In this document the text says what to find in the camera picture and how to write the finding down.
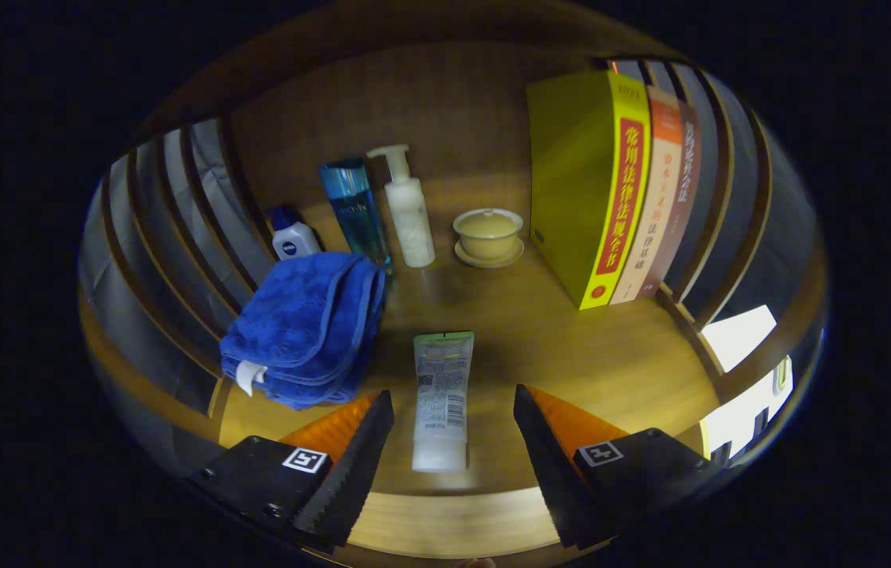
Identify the white pump bottle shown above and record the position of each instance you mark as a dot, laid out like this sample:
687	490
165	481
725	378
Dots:
411	221

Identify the orange and white book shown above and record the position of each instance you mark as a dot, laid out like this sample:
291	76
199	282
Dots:
658	205

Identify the tall blue bottle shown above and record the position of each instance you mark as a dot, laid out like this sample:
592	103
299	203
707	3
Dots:
354	213

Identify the brown wooden cabinet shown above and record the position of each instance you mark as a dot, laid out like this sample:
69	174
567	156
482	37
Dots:
453	95

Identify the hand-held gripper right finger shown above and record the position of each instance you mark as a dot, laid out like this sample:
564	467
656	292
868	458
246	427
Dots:
552	473

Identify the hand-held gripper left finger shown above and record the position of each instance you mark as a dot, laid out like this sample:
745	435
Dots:
358	465

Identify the wooden countertop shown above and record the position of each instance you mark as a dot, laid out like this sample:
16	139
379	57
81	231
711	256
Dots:
540	355

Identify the blue folded towel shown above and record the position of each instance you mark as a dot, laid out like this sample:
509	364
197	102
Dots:
303	323

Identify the small white blue-capped bottle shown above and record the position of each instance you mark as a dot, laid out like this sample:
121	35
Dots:
295	241

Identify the beige lidded teacup with saucer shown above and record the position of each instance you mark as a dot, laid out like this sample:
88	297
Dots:
488	237

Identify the white tube with green end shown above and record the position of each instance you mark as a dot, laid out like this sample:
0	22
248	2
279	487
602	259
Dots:
443	394

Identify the thick yellow book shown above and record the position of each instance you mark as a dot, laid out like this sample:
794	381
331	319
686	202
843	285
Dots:
571	181

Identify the white drawer cabinet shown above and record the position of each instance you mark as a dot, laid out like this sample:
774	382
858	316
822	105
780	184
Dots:
737	335

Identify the brown book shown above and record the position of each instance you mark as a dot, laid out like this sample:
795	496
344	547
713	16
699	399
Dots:
682	197

